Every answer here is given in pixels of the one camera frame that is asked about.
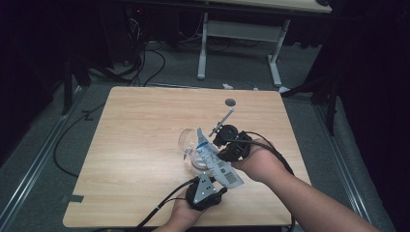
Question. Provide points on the person's left hand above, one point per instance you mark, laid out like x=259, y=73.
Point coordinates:
x=185, y=214

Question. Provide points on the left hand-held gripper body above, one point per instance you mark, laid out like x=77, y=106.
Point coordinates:
x=203, y=190

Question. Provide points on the dark device with red light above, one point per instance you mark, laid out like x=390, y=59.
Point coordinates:
x=138, y=11

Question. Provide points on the white-framed desk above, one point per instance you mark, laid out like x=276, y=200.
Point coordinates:
x=240, y=30

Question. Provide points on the small white floor object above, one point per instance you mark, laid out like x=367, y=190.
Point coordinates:
x=227, y=86

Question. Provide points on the clear glass jar with lid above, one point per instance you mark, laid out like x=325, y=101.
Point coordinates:
x=188, y=143

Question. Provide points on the blue white pouch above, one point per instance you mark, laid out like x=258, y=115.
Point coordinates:
x=212, y=161

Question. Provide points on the grey tape strip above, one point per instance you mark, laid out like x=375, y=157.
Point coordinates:
x=73, y=198

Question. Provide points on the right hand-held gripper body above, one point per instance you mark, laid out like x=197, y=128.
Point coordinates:
x=235, y=145

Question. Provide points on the person's right hand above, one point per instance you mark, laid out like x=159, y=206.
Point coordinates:
x=262, y=164

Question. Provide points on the metal floor rail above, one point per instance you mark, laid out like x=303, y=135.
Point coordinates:
x=348, y=177
x=38, y=161

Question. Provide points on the black metal stand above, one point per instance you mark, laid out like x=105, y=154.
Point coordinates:
x=330, y=109
x=67, y=90

